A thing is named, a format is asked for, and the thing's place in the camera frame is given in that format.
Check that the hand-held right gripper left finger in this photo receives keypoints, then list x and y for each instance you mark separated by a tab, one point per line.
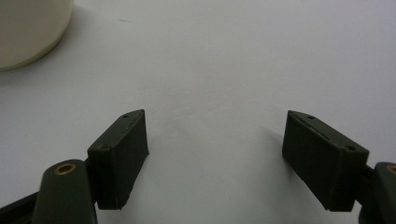
120	161

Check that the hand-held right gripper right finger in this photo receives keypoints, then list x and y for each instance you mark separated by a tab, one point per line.
323	161

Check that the cream round container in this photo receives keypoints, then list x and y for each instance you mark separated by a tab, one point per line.
29	29

